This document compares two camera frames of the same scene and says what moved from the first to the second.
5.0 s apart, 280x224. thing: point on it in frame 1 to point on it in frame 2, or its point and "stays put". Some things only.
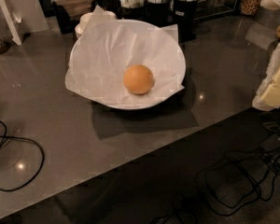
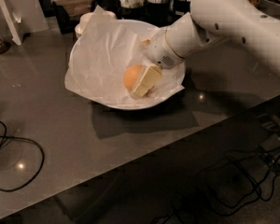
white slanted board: (13, 21) stays put
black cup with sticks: (159, 5) stays put
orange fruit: (138, 79) stays put
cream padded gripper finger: (274, 91) to (167, 49)
